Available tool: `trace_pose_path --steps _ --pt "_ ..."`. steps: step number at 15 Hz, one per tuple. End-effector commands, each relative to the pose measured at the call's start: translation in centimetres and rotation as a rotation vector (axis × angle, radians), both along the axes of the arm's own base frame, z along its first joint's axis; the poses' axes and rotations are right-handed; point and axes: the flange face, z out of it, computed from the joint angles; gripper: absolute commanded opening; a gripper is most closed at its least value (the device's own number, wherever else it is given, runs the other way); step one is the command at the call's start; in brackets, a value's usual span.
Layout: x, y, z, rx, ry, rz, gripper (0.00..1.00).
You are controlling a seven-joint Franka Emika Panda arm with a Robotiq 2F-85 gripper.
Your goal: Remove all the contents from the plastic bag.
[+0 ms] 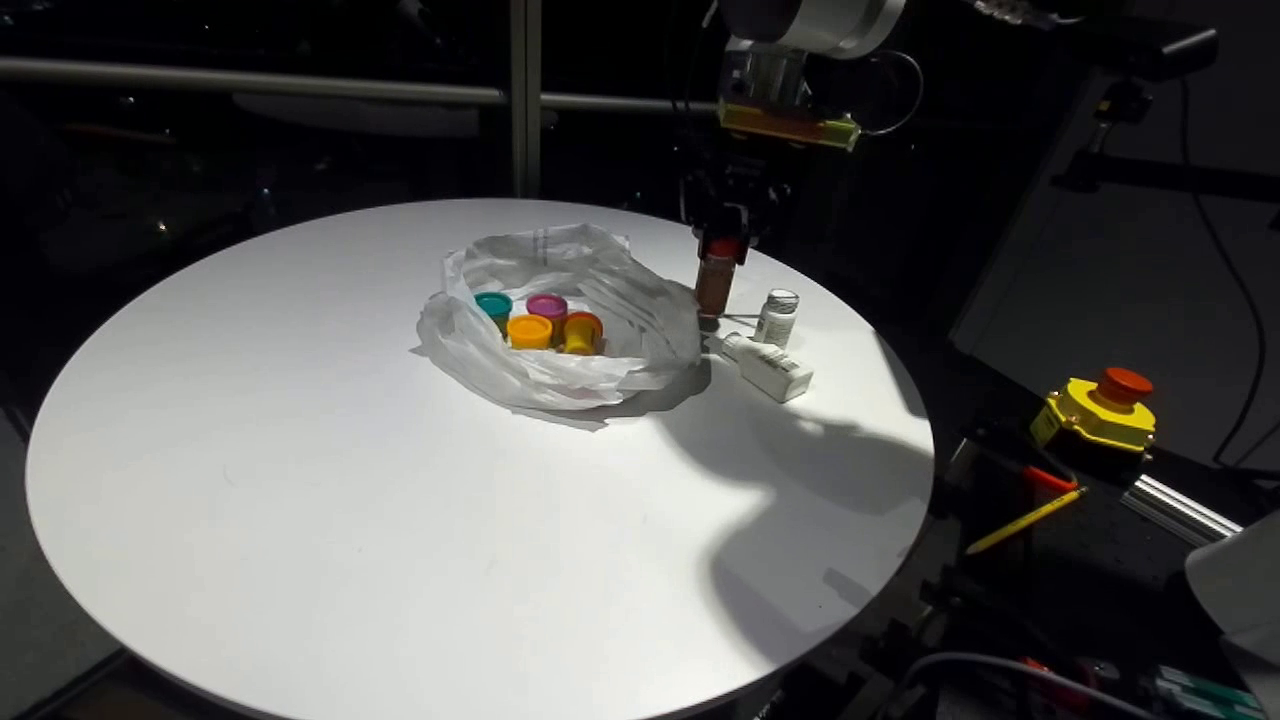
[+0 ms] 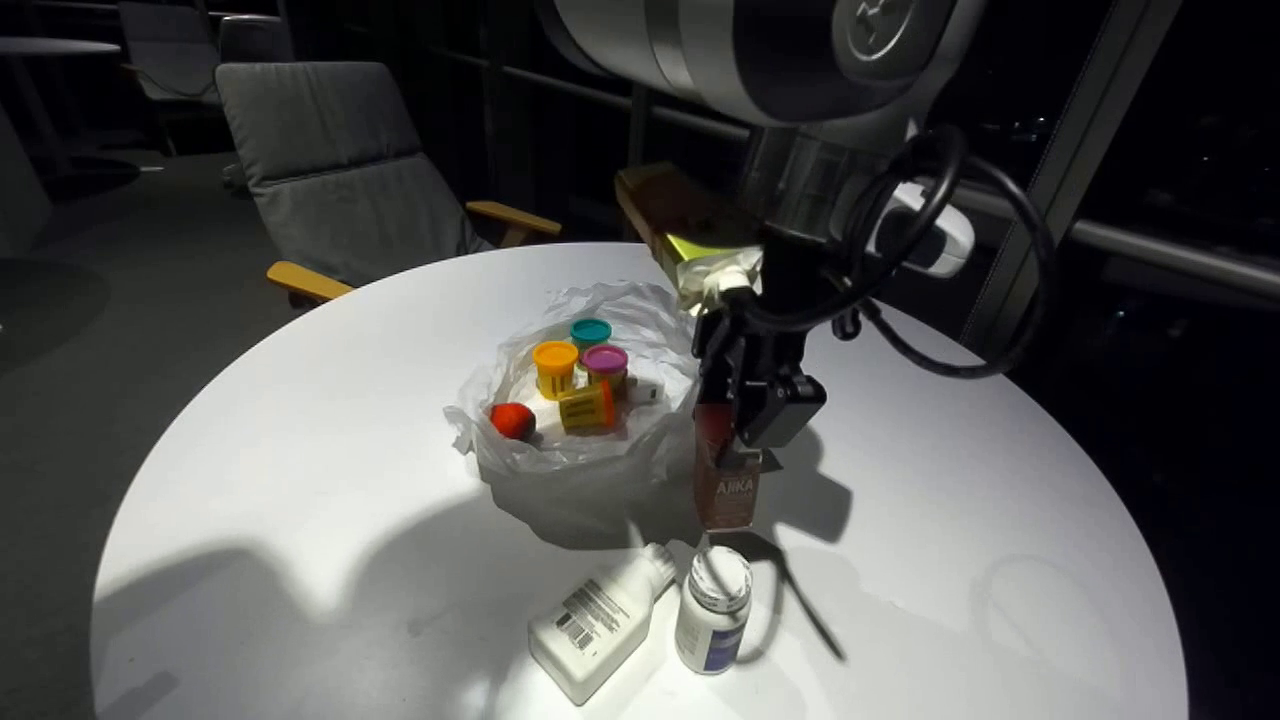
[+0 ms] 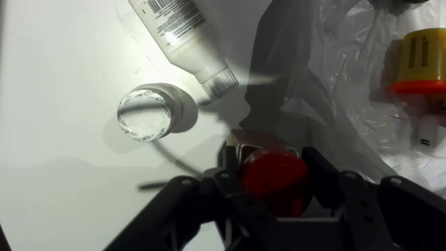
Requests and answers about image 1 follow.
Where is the metal window railing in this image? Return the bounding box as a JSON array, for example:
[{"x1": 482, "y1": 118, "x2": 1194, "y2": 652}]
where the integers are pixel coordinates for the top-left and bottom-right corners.
[{"x1": 0, "y1": 51, "x2": 726, "y2": 118}]

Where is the yellow tub teal lid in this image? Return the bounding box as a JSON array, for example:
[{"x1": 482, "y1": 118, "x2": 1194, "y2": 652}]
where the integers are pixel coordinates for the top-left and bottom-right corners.
[{"x1": 471, "y1": 289, "x2": 518, "y2": 334}]

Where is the small red connector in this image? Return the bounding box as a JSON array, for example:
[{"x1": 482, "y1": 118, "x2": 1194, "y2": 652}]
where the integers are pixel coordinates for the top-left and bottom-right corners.
[{"x1": 1021, "y1": 461, "x2": 1082, "y2": 500}]

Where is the black clamp stand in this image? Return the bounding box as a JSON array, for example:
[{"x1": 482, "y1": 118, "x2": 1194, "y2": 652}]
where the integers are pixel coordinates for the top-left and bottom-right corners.
[{"x1": 1053, "y1": 24, "x2": 1280, "y2": 206}]

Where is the tub with red lid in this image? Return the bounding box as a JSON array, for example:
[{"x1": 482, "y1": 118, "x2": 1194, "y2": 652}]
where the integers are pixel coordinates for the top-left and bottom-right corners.
[{"x1": 555, "y1": 309, "x2": 607, "y2": 359}]

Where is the light grey rounded object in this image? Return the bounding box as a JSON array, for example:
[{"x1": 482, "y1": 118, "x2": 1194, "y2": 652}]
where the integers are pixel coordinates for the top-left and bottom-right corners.
[{"x1": 1182, "y1": 512, "x2": 1280, "y2": 665}]

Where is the yellow emergency stop button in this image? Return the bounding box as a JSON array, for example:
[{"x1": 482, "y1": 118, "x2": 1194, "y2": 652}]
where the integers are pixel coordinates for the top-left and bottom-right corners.
[{"x1": 1029, "y1": 363, "x2": 1160, "y2": 461}]

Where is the teal object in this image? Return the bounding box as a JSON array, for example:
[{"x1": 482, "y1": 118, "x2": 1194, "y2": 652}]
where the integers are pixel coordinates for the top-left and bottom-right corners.
[{"x1": 1158, "y1": 671, "x2": 1266, "y2": 720}]

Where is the yellow cable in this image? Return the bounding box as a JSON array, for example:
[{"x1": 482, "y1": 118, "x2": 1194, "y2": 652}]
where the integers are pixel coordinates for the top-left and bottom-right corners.
[{"x1": 964, "y1": 482, "x2": 1092, "y2": 560}]

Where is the small white pill bottle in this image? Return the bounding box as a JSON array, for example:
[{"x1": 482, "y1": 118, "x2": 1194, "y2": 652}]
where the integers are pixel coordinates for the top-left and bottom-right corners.
[{"x1": 755, "y1": 289, "x2": 806, "y2": 349}]

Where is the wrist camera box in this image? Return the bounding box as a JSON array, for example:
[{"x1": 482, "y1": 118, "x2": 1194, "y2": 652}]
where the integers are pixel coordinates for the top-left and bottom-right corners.
[{"x1": 718, "y1": 95, "x2": 867, "y2": 157}]

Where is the vertical window post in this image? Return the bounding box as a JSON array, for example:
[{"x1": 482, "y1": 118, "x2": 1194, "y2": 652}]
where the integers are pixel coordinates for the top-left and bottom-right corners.
[{"x1": 506, "y1": 0, "x2": 547, "y2": 204}]

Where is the yellow tub orange lid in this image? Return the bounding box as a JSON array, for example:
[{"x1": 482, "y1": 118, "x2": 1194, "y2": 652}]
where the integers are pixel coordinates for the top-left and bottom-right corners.
[{"x1": 506, "y1": 313, "x2": 561, "y2": 355}]

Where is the grey floor cable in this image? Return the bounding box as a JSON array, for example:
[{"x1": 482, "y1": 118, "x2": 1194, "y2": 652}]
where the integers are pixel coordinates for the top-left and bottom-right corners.
[{"x1": 904, "y1": 649, "x2": 1166, "y2": 720}]

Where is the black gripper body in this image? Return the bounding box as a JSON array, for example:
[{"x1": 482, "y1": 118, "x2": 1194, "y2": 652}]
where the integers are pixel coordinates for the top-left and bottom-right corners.
[{"x1": 676, "y1": 157, "x2": 766, "y2": 254}]

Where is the aluminium profile bar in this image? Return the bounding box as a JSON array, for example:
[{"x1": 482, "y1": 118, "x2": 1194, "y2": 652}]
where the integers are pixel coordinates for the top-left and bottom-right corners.
[{"x1": 1121, "y1": 472, "x2": 1250, "y2": 547}]

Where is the white plastic bag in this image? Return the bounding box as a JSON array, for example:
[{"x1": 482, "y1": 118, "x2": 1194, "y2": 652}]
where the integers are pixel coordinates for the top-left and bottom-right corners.
[{"x1": 412, "y1": 218, "x2": 718, "y2": 420}]

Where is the dark grey panel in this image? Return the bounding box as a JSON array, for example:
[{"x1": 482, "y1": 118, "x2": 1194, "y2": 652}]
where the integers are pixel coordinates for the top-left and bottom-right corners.
[{"x1": 949, "y1": 195, "x2": 1280, "y2": 472}]

